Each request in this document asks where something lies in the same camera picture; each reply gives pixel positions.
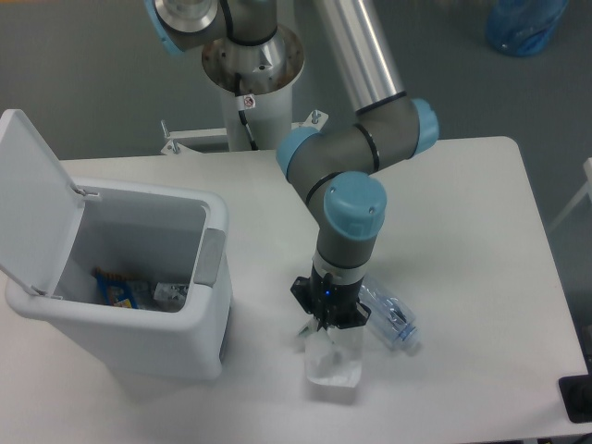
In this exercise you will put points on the white pedestal base frame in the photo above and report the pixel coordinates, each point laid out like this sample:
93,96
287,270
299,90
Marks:
183,141

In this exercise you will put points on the blue plastic bag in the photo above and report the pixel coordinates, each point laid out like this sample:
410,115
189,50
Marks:
523,28

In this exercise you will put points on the white plastic trash can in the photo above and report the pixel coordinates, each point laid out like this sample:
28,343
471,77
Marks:
135,274

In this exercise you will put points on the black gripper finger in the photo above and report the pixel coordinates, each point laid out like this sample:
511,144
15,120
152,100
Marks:
349,316
303,291

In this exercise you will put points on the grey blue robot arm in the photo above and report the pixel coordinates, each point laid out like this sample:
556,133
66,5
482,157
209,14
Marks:
334,174

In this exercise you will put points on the blue orange snack packet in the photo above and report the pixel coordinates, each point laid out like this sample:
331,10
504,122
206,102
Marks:
114,289

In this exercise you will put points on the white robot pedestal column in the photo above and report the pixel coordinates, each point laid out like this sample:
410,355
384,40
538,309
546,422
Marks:
255,87

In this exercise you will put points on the white trash can lid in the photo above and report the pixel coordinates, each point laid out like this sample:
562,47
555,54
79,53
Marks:
41,207

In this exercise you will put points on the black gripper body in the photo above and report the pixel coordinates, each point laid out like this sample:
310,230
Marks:
331,294

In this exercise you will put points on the white plastic wrapper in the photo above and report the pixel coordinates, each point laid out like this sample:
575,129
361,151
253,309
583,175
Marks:
333,357

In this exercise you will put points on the black device at table edge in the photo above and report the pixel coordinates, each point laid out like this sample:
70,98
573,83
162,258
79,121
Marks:
576,396

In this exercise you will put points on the white furniture leg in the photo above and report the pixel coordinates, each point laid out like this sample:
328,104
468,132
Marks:
584,193

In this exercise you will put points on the clear crumpled wrapper in bin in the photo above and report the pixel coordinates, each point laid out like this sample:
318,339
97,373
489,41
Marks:
166,297

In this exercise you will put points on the clear crushed plastic bottle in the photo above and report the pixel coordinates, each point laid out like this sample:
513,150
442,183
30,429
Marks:
391,320

